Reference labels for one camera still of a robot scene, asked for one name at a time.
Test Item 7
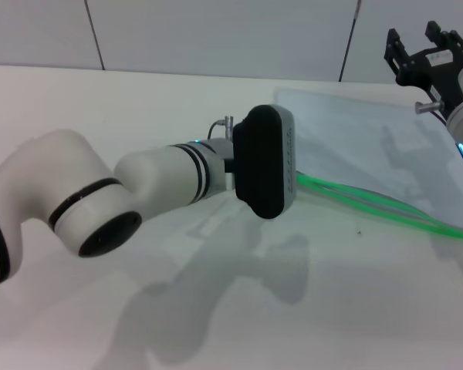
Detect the silver right arm cable plug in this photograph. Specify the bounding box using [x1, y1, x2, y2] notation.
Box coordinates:
[415, 100, 447, 115]

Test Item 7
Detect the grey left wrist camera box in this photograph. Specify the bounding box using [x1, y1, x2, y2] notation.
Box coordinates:
[231, 103, 297, 220]

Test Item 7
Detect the clear document bag green zip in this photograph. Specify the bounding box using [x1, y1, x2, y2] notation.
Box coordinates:
[273, 88, 463, 243]

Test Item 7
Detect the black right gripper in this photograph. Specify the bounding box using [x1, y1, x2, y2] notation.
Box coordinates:
[384, 20, 463, 116]

